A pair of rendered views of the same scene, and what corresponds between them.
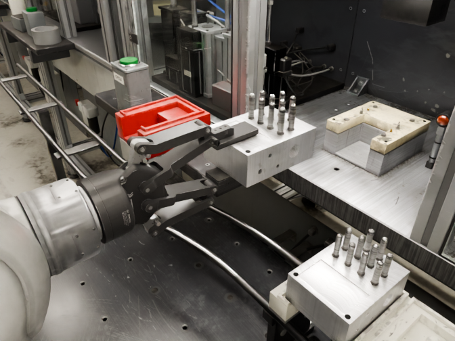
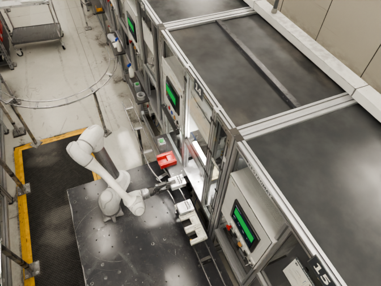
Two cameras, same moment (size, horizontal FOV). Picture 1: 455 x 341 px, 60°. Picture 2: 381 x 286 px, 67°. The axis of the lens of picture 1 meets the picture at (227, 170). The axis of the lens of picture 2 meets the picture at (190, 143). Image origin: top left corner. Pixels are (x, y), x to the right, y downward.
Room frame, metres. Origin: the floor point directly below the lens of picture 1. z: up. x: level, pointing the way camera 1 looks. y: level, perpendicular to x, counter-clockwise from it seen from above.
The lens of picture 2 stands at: (-0.70, -0.40, 3.13)
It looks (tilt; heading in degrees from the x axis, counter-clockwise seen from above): 52 degrees down; 12
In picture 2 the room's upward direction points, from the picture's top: 3 degrees clockwise
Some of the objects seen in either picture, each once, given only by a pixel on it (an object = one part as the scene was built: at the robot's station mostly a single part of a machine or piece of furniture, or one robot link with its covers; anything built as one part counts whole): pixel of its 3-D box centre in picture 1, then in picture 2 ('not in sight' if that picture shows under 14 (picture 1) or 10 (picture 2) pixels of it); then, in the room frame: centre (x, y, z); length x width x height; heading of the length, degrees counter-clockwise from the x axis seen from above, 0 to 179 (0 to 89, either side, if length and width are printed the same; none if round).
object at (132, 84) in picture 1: (135, 86); (162, 144); (0.88, 0.22, 0.97); 0.08 x 0.08 x 0.12; 39
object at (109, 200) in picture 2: not in sight; (108, 200); (0.25, 0.50, 0.85); 0.18 x 0.16 x 0.22; 176
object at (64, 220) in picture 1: (63, 224); (145, 193); (0.31, 0.17, 1.04); 0.09 x 0.06 x 0.09; 38
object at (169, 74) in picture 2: not in sight; (186, 92); (0.97, 0.02, 1.60); 0.42 x 0.29 x 0.46; 39
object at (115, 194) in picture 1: (126, 197); (153, 190); (0.36, 0.12, 1.04); 0.09 x 0.07 x 0.08; 128
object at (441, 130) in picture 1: (439, 141); not in sight; (0.63, -0.39, 0.96); 0.03 x 0.03 x 0.12; 39
